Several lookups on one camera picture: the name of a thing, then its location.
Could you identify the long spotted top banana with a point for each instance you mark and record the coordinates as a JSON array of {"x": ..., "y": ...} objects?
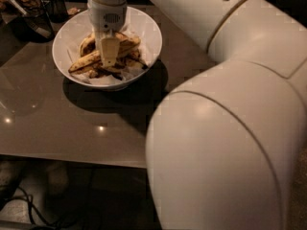
[{"x": 127, "y": 45}]

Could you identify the small banana at bottom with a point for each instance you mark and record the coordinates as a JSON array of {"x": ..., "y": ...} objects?
[{"x": 134, "y": 59}]

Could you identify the curved brown banana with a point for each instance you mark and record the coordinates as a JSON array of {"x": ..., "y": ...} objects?
[{"x": 88, "y": 45}]

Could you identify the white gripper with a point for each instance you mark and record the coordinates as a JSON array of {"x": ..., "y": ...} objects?
[{"x": 106, "y": 17}]

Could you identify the black mesh pen cup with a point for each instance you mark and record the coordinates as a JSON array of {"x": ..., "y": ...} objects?
[{"x": 38, "y": 24}]

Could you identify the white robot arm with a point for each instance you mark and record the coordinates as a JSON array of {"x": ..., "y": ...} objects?
[{"x": 221, "y": 147}]

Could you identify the white ceramic bowl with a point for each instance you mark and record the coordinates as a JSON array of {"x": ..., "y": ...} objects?
[{"x": 69, "y": 38}]

